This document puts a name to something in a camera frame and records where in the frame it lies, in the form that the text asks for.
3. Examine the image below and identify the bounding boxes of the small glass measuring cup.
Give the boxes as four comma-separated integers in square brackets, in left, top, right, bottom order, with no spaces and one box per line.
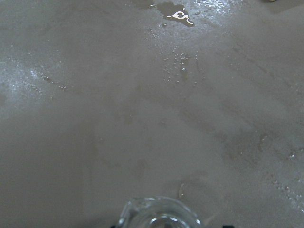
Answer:
[117,196,203,228]

